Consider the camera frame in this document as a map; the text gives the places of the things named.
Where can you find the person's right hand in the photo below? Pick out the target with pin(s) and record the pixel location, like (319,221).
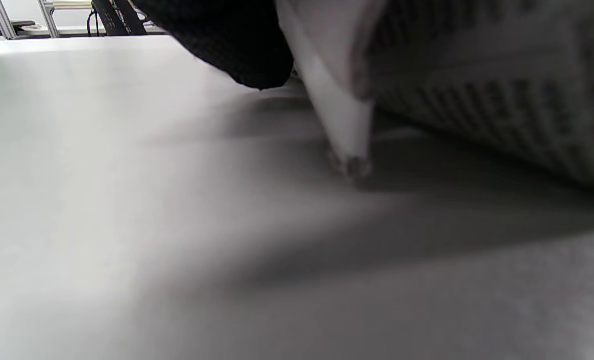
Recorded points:
(226,40)

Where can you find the newspaper with red photo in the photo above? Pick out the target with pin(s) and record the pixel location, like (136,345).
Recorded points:
(477,75)

